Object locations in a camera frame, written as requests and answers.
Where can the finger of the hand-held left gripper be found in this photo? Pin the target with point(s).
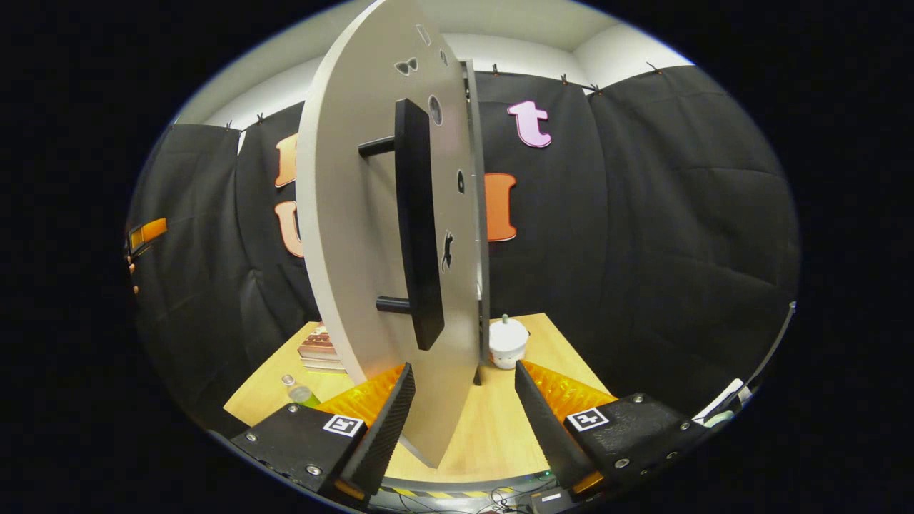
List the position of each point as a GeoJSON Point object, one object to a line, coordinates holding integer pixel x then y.
{"type": "Point", "coordinates": [151, 232]}

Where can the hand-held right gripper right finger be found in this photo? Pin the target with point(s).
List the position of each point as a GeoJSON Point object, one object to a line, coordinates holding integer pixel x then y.
{"type": "Point", "coordinates": [550, 428]}

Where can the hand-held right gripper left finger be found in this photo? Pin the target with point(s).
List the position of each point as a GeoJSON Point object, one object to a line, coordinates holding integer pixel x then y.
{"type": "Point", "coordinates": [382, 428]}

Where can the clear bottle with green label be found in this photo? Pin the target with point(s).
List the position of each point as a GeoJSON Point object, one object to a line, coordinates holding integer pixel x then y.
{"type": "Point", "coordinates": [301, 392]}

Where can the white cabinet door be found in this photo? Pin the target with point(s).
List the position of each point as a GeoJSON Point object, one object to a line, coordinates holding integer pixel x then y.
{"type": "Point", "coordinates": [350, 235]}

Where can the grey cabinet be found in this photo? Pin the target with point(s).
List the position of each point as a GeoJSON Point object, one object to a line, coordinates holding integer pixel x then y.
{"type": "Point", "coordinates": [480, 214]}

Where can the small black box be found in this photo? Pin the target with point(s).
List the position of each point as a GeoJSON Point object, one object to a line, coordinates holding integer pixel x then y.
{"type": "Point", "coordinates": [551, 501]}

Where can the yellow black striped tape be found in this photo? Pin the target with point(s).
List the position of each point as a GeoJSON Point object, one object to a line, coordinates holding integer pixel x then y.
{"type": "Point", "coordinates": [428, 492]}

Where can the white round lidded pot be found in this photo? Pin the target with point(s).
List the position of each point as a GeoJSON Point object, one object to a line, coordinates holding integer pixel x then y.
{"type": "Point", "coordinates": [508, 344]}

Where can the brown cover book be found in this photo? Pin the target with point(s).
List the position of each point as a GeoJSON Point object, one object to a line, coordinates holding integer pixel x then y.
{"type": "Point", "coordinates": [318, 344]}

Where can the white flat panel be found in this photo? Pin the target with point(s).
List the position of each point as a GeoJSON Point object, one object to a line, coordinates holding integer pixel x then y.
{"type": "Point", "coordinates": [728, 398]}

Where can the black backdrop cloth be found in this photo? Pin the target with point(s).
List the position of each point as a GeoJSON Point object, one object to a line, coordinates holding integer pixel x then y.
{"type": "Point", "coordinates": [643, 214]}

